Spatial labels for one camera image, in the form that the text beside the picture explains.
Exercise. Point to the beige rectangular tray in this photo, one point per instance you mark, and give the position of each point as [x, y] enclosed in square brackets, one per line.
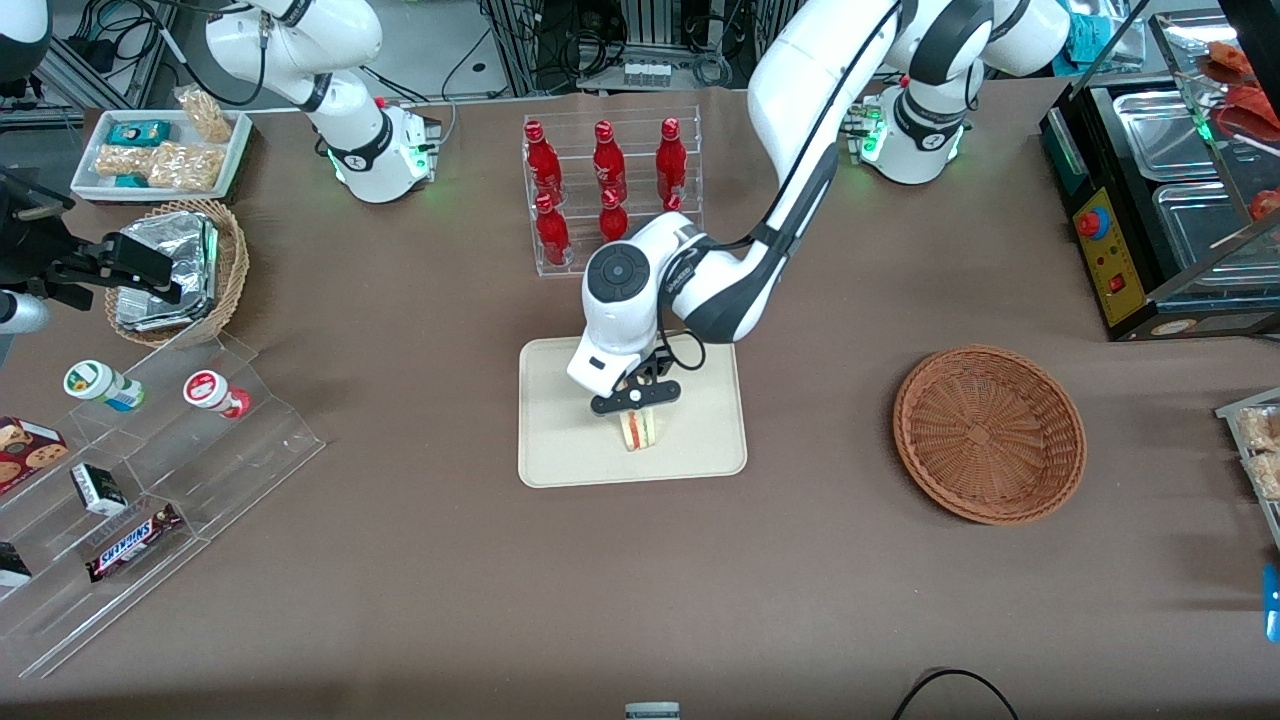
[700, 440]

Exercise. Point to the green-capped yogurt bottle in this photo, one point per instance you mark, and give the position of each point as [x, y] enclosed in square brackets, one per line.
[100, 384]

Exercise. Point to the red-capped yogurt bottle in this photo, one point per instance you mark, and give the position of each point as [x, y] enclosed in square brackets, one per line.
[212, 392]

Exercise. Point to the clear bag of puffed snacks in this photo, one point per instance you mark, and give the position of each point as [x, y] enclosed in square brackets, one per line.
[188, 168]
[207, 115]
[125, 160]

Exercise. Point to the small teal snack packet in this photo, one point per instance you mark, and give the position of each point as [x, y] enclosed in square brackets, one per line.
[131, 181]

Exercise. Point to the stainless steel pan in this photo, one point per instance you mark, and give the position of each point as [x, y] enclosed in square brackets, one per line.
[1160, 130]
[1200, 235]

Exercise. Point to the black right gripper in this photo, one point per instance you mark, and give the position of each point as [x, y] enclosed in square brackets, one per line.
[32, 248]

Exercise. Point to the white rectangular snack tray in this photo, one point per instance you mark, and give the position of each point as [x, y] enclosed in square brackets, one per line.
[90, 180]

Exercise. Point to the silver foil package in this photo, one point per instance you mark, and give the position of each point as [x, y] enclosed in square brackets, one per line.
[180, 245]
[160, 315]

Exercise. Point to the black food warmer cabinet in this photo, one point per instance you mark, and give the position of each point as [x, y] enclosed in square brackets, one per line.
[1070, 170]

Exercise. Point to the light wicker basket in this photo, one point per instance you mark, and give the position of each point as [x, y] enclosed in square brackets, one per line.
[232, 265]

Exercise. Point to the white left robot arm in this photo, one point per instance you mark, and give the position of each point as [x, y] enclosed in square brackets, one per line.
[800, 150]

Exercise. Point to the red-orange fried food piece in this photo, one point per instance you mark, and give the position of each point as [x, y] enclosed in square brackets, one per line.
[1250, 112]
[1225, 62]
[1267, 204]

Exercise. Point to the clear acrylic bottle rack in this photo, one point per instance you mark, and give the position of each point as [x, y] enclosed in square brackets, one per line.
[640, 135]

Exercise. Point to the Snickers chocolate bar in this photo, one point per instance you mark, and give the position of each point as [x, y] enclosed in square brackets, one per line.
[133, 543]

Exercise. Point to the clear acrylic stepped display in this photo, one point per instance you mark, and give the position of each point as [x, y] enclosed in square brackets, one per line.
[230, 470]

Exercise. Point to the teal snack box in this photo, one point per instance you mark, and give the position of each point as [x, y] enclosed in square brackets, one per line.
[138, 133]

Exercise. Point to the round brown wicker basket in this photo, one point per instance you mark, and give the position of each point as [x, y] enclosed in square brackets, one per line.
[990, 435]

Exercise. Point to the small grey device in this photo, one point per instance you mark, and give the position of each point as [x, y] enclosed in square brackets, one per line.
[652, 712]

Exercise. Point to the blue plastic object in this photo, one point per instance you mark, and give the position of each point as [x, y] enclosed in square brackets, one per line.
[1272, 603]

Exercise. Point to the small black and white box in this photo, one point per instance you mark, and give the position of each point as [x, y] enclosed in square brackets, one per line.
[98, 490]

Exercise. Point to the clear bag of rice crackers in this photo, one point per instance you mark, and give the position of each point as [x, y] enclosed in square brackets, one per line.
[1262, 428]
[1266, 476]

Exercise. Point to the triangular sandwich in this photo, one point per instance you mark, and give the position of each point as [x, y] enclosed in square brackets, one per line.
[642, 430]

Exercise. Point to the grey tray with snacks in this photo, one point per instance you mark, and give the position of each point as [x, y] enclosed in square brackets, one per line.
[1235, 410]

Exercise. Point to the red emergency stop button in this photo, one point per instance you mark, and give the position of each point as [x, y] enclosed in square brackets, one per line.
[1094, 224]

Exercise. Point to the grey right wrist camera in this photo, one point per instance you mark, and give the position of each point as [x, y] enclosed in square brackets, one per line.
[20, 313]

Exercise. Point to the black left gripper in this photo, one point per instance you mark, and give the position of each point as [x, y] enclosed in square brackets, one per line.
[652, 367]

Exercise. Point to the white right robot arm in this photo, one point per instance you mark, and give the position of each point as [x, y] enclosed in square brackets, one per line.
[340, 60]

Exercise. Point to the red cookie box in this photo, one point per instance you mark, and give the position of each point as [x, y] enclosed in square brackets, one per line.
[28, 452]

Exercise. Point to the brown tablecloth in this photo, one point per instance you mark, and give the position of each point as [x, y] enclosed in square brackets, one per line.
[400, 600]

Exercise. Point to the aluminium equipment rack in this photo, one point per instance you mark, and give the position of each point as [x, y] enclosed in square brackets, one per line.
[650, 40]

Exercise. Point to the black snack packet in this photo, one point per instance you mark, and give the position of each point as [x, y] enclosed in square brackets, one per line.
[12, 566]

